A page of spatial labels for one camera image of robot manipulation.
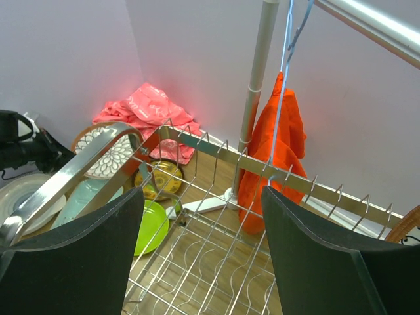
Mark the large floral brown-rim plate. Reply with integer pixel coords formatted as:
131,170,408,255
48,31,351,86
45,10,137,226
385,206,419,245

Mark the white ringed grey plate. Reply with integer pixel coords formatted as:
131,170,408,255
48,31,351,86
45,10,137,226
1,173,67,236

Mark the yellow patterned dark plate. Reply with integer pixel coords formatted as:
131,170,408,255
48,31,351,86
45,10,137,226
143,158,184,201

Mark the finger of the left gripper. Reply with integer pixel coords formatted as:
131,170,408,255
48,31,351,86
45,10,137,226
35,129,75,173

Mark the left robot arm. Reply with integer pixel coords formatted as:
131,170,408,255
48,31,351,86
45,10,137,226
1,110,75,173

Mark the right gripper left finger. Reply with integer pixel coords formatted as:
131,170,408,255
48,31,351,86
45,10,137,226
1,188,145,314

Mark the lime green plate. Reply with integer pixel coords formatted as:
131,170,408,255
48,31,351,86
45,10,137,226
134,200,169,257

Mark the pink plastic bag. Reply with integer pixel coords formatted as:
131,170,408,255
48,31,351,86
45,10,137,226
93,81,203,165

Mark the orange cloth on hanger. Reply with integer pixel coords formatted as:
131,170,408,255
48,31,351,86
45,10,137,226
238,72,306,234

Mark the small floral brown-rim plate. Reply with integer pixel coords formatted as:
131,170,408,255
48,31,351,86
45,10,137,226
71,121,134,180

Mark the pale blue rectangular dish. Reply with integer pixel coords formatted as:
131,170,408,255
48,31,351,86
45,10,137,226
51,178,108,230

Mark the white clothes rack frame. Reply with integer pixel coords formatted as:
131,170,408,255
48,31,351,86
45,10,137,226
165,0,420,219

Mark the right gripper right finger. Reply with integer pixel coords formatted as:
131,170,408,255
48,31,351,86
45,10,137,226
261,186,419,314

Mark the steel two-tier dish rack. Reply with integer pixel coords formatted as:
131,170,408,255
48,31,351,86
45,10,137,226
1,123,402,314

